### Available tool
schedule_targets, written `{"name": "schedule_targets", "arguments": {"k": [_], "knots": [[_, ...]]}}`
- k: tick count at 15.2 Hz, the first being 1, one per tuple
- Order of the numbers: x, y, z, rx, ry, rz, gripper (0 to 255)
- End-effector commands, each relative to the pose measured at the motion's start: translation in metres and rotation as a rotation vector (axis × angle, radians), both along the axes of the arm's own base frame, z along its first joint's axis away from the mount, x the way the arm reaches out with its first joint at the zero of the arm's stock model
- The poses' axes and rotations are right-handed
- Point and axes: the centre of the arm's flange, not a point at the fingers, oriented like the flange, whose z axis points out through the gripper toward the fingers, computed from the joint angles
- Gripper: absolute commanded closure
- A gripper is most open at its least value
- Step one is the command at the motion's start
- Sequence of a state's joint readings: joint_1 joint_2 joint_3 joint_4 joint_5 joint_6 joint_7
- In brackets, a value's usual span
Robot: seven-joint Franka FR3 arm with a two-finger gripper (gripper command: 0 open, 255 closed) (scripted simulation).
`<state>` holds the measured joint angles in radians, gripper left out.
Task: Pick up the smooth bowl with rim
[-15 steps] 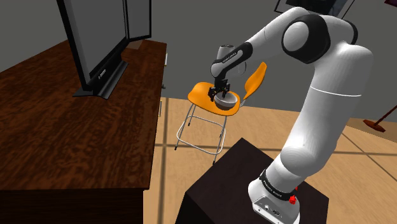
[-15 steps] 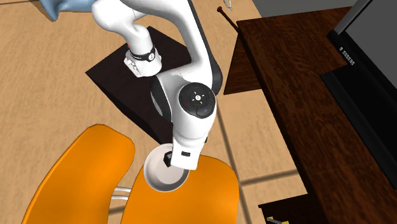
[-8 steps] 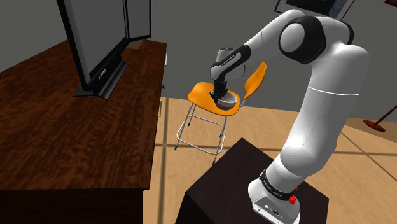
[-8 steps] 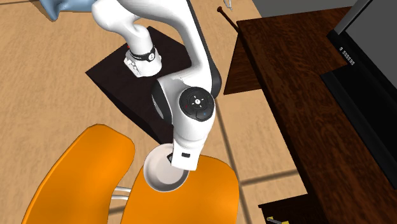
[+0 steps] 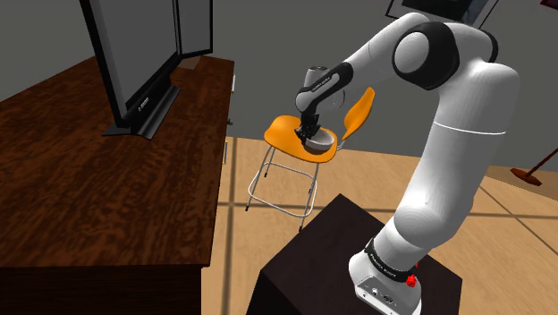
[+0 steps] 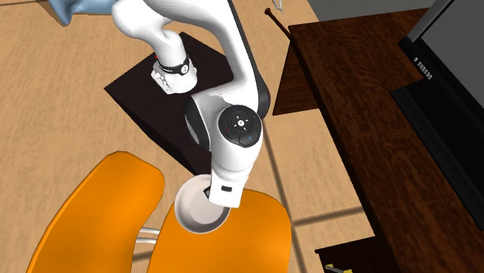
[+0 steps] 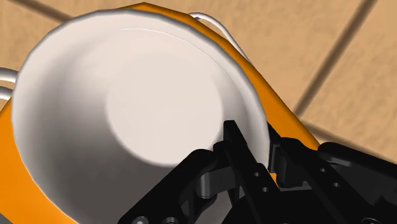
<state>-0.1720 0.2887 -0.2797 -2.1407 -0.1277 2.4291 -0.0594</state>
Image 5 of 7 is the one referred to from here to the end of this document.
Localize orange chair with metal legs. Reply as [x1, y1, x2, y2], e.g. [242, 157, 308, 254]
[244, 86, 376, 233]

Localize dark wooden cabinet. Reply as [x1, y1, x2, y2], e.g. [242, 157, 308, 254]
[0, 55, 236, 315]

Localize dark robot stand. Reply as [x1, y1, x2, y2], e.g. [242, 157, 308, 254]
[245, 193, 463, 315]

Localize dark framed wall picture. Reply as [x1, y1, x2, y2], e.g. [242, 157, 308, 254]
[385, 0, 500, 30]

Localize black flat screen television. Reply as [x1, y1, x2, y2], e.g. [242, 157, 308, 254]
[79, 0, 215, 140]

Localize grey bowl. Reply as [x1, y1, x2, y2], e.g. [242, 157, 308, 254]
[303, 129, 336, 154]

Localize red floor lamp base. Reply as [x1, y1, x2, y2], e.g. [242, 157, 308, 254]
[510, 147, 558, 187]

